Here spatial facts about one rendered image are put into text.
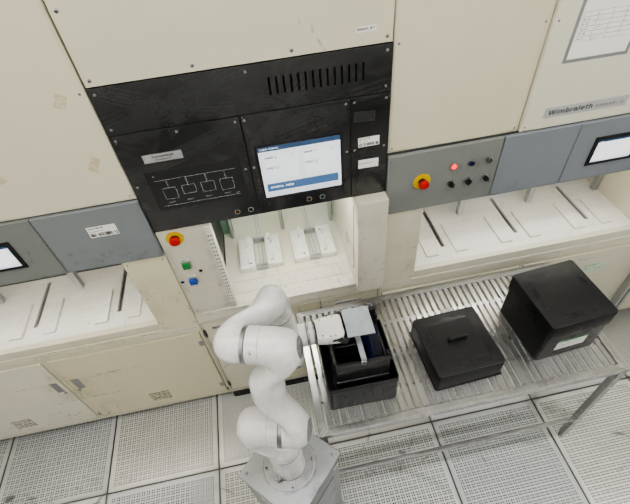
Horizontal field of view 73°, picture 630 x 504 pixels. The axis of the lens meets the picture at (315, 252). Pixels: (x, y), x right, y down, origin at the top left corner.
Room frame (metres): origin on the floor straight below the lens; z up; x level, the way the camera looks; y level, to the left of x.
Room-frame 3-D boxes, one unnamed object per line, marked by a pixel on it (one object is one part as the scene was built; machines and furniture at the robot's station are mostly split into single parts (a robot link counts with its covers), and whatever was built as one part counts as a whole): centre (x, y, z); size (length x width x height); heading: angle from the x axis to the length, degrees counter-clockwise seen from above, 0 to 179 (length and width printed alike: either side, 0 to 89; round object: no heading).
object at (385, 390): (0.86, -0.12, 0.85); 0.28 x 0.28 x 0.17; 6
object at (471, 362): (0.91, -0.55, 0.83); 0.29 x 0.29 x 0.13; 9
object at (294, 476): (0.52, 0.18, 0.85); 0.19 x 0.19 x 0.18
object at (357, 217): (1.64, 0.19, 0.98); 0.95 x 0.88 x 1.95; 6
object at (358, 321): (0.86, -0.12, 1.00); 0.24 x 0.20 x 0.32; 5
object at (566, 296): (0.99, -0.98, 0.89); 0.29 x 0.29 x 0.25; 10
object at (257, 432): (0.53, 0.21, 1.07); 0.19 x 0.12 x 0.24; 80
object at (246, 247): (1.51, 0.28, 0.89); 0.22 x 0.21 x 0.04; 6
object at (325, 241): (1.54, 0.01, 0.89); 0.22 x 0.21 x 0.04; 6
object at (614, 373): (0.98, -0.56, 0.38); 1.30 x 0.60 x 0.76; 96
